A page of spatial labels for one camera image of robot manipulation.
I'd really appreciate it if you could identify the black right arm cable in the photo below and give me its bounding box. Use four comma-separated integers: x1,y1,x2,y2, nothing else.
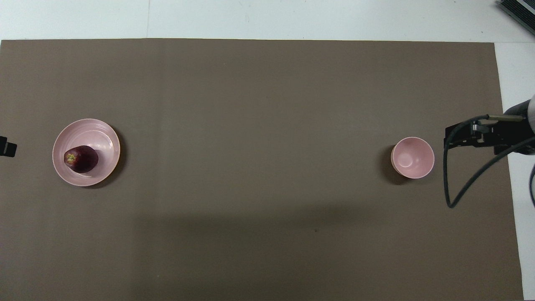
444,114,535,209

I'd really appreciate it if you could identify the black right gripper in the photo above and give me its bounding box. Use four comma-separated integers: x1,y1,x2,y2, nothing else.
444,119,535,156

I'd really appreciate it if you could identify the dark red apple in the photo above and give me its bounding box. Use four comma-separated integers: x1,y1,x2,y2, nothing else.
64,145,99,174

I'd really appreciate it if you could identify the pink plate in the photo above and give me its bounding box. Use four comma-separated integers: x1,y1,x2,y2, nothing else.
52,118,121,187

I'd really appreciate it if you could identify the pink bowl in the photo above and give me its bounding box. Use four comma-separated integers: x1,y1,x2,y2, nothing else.
391,137,435,179

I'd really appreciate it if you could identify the dark ribbed device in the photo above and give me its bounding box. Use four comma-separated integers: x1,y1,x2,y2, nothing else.
496,0,535,24

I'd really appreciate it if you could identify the brown table mat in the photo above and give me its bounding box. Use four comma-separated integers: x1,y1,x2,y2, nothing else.
0,38,525,301

